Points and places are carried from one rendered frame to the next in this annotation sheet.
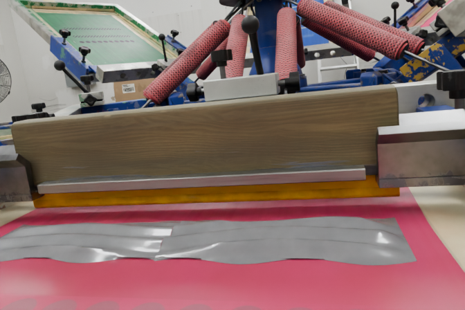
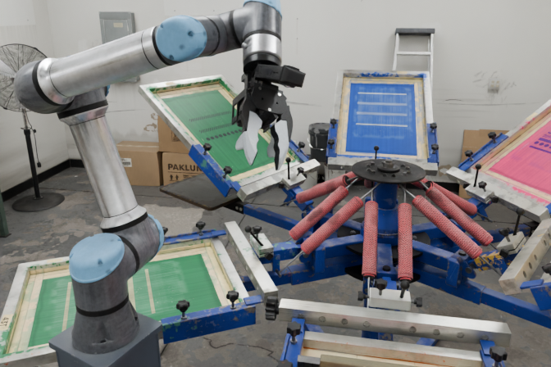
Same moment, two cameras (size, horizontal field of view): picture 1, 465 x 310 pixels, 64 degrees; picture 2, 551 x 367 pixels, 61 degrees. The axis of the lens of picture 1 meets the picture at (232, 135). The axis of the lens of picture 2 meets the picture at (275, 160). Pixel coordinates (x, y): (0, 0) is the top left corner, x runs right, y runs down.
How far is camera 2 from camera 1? 1.11 m
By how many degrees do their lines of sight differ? 9
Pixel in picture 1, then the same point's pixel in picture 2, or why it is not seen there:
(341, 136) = not seen: outside the picture
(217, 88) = (377, 302)
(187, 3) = not seen: hidden behind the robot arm
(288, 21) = (407, 220)
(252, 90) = (397, 306)
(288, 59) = (408, 258)
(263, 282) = not seen: outside the picture
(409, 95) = (477, 334)
